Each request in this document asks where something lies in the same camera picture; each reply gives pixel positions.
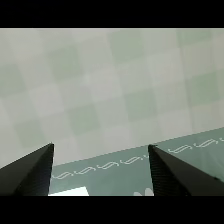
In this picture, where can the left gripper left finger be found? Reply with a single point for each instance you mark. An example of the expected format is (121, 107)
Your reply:
(28, 175)

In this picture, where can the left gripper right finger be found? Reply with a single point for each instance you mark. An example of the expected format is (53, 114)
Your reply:
(176, 176)

